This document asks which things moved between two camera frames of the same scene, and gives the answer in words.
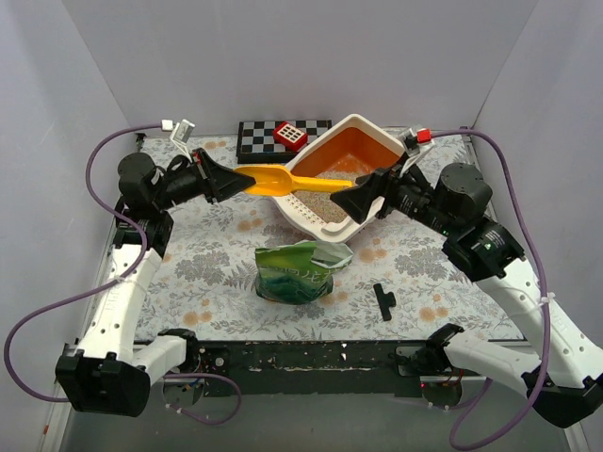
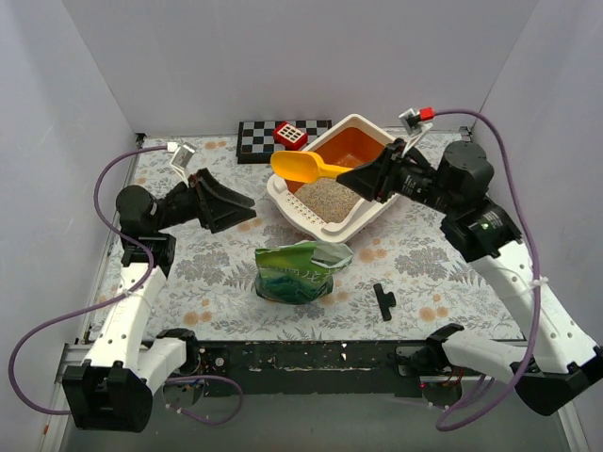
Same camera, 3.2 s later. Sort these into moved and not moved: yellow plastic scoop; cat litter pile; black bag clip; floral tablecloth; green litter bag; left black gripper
Moved: left black gripper; yellow plastic scoop
Not moved: green litter bag; cat litter pile; black bag clip; floral tablecloth
